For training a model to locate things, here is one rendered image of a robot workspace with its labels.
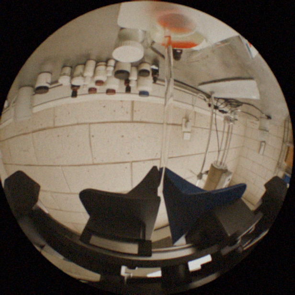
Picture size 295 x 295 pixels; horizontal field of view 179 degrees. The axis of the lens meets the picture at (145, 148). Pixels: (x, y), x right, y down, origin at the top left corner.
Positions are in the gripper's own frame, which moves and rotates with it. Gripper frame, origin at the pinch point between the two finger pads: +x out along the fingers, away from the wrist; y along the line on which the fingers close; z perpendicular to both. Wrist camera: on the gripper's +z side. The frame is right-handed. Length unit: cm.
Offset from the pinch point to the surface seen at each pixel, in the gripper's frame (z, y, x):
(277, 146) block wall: 6, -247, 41
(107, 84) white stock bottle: 18.7, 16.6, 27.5
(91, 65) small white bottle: 23.7, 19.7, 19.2
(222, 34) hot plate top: 17.2, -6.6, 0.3
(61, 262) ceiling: -129, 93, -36
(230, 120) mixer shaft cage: 9.6, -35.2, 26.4
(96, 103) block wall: 13.2, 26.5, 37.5
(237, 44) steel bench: 26.0, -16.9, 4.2
